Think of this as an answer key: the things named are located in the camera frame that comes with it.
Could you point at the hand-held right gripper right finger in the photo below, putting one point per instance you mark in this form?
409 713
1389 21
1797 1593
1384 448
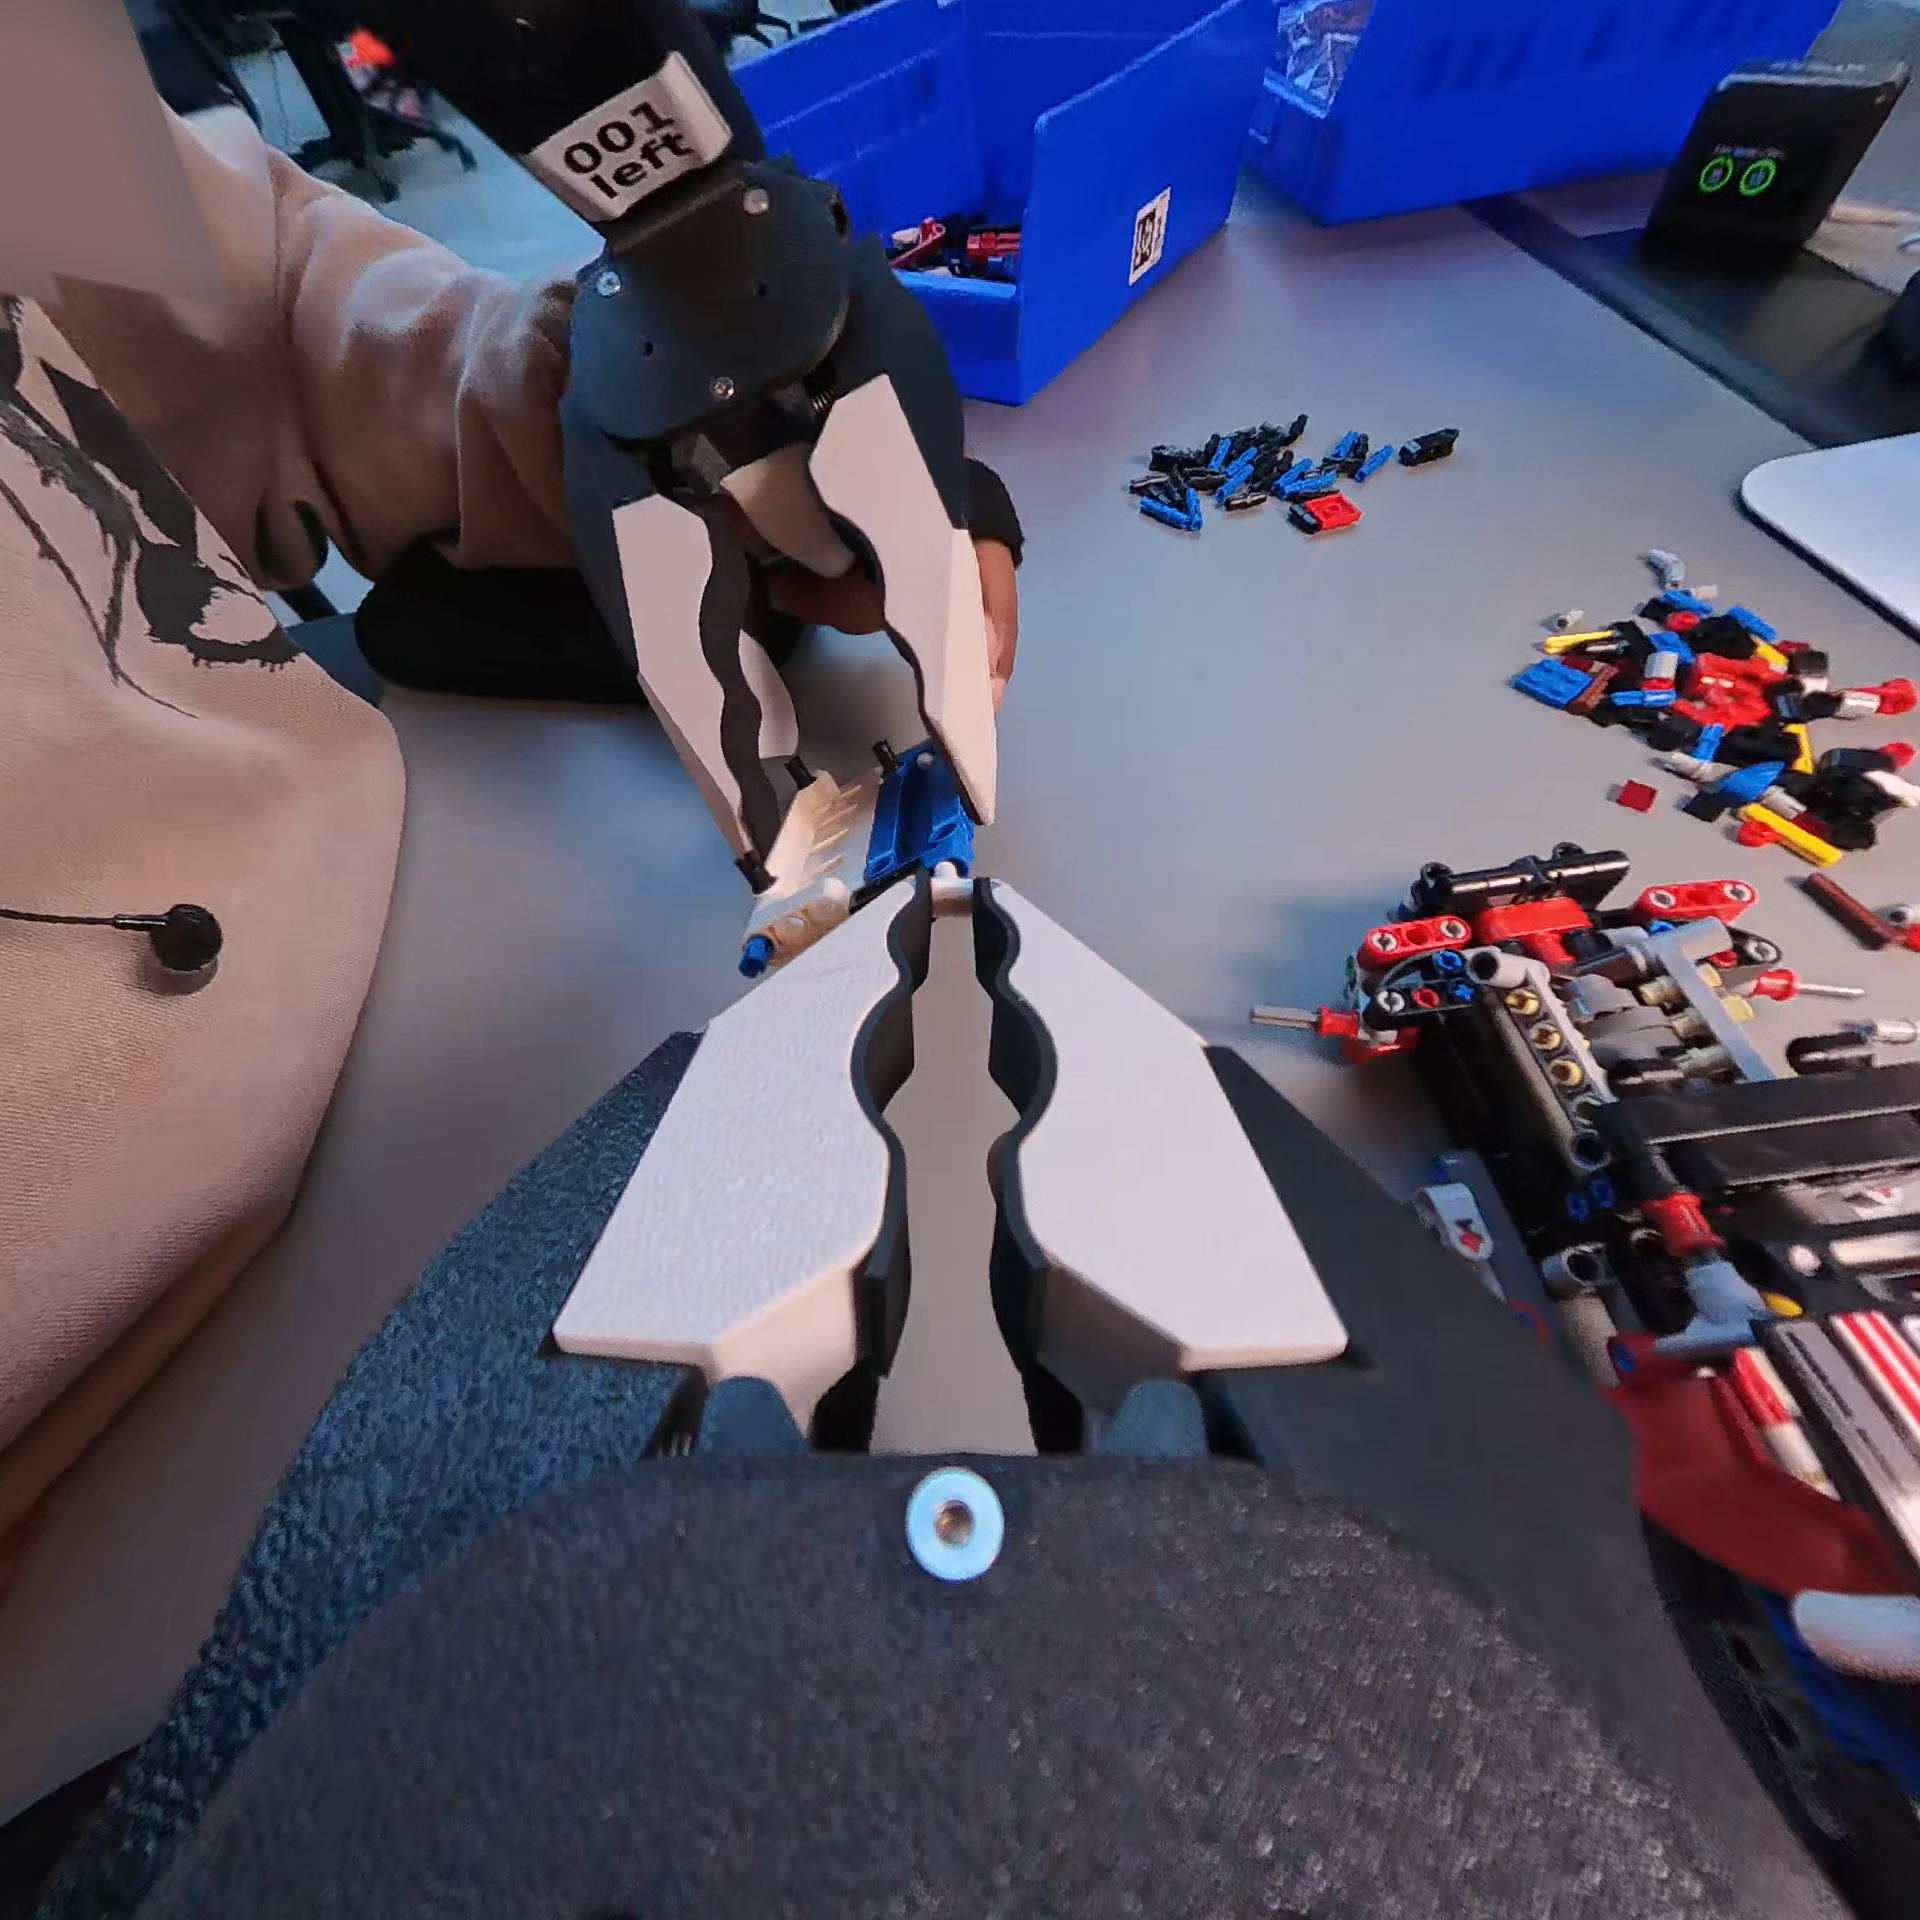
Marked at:
1184 1201

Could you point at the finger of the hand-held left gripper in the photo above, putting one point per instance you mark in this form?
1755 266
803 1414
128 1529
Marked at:
915 600
660 600

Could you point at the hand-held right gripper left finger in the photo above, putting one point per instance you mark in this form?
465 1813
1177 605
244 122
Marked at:
721 1201

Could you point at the blue and white lego panel assembly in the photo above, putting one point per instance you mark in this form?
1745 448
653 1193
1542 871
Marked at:
901 826

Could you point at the small white lego connector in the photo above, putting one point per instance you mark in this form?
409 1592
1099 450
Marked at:
953 895

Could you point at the white triangular lego beam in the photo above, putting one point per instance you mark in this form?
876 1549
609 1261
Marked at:
803 908

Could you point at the person's left forearm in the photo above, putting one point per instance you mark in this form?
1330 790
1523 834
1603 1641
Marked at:
389 360

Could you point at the pile of blue black lego pins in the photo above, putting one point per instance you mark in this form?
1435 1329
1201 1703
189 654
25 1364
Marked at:
1275 474

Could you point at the partly built lego car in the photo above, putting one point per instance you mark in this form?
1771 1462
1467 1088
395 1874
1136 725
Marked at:
1681 1170

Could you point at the small grey lego pin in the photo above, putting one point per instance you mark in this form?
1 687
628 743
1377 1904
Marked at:
1881 1032

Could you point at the dark brown lego bar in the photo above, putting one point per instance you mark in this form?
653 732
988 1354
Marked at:
1851 911

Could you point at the pile of mixed lego pieces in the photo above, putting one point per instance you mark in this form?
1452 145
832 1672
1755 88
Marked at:
1723 704

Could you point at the person's left hand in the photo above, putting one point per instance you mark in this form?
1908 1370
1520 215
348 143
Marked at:
1002 629

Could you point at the black padded wrist rest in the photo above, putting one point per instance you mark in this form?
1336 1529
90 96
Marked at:
494 629

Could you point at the blue plastic parts bin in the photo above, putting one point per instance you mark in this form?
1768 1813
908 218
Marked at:
1500 106
1080 182

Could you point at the small clear plastic bag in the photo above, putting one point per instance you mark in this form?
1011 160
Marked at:
1320 45

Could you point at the white book stand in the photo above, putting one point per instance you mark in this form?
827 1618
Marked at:
1844 510

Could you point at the black device with green display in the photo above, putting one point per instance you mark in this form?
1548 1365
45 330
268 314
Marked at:
1755 166

